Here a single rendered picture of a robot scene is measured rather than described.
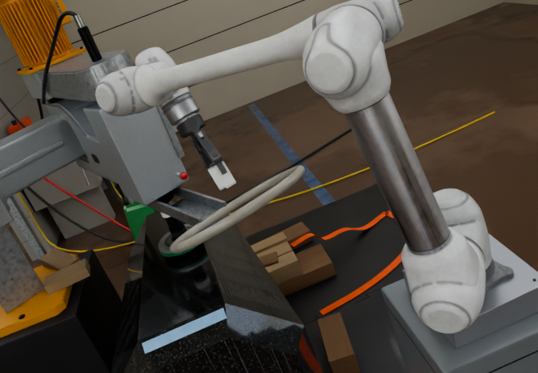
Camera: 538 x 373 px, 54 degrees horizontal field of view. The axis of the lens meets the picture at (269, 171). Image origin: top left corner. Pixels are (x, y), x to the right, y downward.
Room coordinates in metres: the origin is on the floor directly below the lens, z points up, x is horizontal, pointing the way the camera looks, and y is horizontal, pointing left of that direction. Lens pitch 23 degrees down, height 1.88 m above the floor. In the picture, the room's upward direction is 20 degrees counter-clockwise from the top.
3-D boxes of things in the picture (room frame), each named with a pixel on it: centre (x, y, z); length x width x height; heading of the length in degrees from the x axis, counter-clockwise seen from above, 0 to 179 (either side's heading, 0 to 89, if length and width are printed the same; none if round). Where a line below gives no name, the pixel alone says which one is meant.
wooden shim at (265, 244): (3.09, 0.17, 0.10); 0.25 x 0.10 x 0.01; 97
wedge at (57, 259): (2.45, 1.14, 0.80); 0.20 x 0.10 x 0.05; 44
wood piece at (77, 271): (2.23, 1.05, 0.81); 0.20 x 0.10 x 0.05; 101
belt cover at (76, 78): (2.39, 0.63, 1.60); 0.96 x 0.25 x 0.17; 30
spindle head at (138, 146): (2.16, 0.50, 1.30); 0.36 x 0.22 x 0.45; 30
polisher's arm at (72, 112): (2.44, 0.64, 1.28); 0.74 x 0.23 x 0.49; 30
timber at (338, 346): (2.00, -0.02, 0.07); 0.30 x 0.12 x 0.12; 177
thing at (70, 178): (5.20, 1.82, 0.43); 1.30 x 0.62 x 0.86; 4
